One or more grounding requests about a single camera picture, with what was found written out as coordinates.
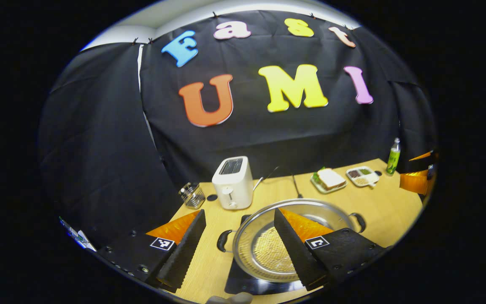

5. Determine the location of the green drink bottle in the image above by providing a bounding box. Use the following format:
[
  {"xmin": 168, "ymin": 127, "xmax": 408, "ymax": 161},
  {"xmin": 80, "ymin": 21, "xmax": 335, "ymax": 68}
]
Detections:
[{"xmin": 386, "ymin": 138, "xmax": 401, "ymax": 176}]

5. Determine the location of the black induction cooktop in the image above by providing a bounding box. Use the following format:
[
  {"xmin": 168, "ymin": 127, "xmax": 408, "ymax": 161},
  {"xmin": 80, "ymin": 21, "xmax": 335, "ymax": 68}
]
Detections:
[{"xmin": 224, "ymin": 214, "xmax": 307, "ymax": 296}]

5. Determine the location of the white divided bean tray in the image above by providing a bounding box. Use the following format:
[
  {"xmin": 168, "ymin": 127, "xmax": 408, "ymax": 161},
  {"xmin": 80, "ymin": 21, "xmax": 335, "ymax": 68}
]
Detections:
[{"xmin": 346, "ymin": 166, "xmax": 381, "ymax": 188}]

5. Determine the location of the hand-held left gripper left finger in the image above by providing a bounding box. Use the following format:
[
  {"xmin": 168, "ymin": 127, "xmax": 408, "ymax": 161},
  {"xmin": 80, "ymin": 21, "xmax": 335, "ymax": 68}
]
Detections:
[{"xmin": 95, "ymin": 209, "xmax": 207, "ymax": 294}]

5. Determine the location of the white toaster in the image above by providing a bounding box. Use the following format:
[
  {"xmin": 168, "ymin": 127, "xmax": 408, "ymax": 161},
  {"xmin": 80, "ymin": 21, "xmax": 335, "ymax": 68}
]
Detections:
[{"xmin": 211, "ymin": 156, "xmax": 254, "ymax": 210}]

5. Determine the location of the metal wire rack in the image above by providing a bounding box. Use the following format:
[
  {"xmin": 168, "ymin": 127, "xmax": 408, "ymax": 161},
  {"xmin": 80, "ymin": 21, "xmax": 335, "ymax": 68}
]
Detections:
[{"xmin": 178, "ymin": 182, "xmax": 206, "ymax": 210}]

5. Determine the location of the pile of soybeans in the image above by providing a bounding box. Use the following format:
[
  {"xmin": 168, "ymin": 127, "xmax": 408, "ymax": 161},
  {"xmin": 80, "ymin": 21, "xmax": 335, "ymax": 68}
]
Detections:
[{"xmin": 252, "ymin": 237, "xmax": 298, "ymax": 274}]

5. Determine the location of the white printed board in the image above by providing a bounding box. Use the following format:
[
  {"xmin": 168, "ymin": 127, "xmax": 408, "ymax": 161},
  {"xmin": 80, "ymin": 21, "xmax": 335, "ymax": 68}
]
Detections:
[{"xmin": 59, "ymin": 216, "xmax": 97, "ymax": 252}]

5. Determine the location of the pale green sandwich plate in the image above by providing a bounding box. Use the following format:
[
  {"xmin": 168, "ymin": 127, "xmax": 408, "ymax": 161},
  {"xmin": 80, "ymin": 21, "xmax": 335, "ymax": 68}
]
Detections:
[{"xmin": 310, "ymin": 171, "xmax": 348, "ymax": 195}]

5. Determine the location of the white bread sandwich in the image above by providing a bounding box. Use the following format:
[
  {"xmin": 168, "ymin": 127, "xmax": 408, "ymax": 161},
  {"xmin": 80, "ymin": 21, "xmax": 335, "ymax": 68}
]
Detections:
[{"xmin": 314, "ymin": 167, "xmax": 347, "ymax": 190}]

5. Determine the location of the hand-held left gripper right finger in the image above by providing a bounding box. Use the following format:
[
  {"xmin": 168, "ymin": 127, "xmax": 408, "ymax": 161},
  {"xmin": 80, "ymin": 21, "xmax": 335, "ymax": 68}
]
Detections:
[{"xmin": 273, "ymin": 208, "xmax": 387, "ymax": 292}]

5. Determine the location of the stainless steel pot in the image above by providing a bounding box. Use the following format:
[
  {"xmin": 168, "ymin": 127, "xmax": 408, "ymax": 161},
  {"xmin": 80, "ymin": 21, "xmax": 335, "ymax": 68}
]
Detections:
[{"xmin": 216, "ymin": 198, "xmax": 367, "ymax": 283}]

